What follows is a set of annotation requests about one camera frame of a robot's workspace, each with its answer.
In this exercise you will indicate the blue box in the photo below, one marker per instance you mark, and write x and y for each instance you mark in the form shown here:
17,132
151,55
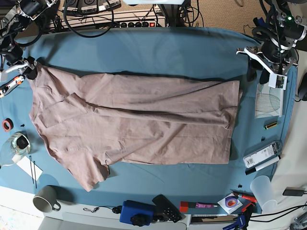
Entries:
136,213

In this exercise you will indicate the grey start foot pedal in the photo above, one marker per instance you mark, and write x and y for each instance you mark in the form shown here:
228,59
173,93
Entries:
88,6

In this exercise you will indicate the red tape roll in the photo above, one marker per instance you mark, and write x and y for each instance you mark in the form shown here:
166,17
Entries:
7,125

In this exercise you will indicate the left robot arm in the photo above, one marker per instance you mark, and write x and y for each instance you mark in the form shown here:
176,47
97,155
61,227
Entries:
285,25

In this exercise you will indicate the blue table cloth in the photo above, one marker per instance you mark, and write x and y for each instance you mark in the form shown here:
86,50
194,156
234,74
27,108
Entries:
190,53

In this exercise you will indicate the red black pliers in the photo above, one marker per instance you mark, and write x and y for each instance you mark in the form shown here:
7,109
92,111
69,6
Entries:
250,198

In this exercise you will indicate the translucent plastic cup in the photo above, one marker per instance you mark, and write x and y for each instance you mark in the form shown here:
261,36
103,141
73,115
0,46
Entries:
262,190

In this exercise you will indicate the blue clamp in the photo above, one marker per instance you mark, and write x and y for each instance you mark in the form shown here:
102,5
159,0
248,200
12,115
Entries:
242,220

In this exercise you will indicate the orange utility knife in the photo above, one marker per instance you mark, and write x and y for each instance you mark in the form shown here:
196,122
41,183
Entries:
11,85

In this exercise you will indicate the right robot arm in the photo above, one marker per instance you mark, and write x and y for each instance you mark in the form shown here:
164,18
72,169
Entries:
15,22

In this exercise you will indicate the red purple glue tube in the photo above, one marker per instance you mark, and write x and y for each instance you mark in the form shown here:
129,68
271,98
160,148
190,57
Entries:
185,206

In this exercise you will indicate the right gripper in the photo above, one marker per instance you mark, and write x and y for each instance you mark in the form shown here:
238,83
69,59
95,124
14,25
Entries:
26,67

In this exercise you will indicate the yellow battery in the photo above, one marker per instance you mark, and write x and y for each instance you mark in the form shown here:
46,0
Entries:
271,125

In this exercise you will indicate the clear plastic case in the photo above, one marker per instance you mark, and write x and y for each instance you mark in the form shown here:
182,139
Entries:
262,154

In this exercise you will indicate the grey mug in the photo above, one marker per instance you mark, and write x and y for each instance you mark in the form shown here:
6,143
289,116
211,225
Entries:
46,200

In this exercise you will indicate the mauve T-shirt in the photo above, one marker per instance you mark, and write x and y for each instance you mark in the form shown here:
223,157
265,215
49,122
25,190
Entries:
88,123

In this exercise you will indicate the white power strip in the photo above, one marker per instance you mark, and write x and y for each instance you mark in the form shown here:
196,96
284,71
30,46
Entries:
121,19

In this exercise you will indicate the white paper card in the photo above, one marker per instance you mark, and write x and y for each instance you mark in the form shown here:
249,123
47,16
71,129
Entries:
30,168

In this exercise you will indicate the disc in paper sleeve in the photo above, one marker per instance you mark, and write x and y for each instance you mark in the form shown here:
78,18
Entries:
230,203

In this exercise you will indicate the white black marker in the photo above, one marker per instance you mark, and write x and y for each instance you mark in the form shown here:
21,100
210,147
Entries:
263,165

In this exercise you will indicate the black remote control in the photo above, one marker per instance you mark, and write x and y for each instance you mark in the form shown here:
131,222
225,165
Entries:
167,208

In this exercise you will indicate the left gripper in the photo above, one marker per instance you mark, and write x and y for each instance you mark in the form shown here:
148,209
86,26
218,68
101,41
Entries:
272,61

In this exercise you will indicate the black computer mouse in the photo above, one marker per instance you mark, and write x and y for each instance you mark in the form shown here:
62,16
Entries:
302,90

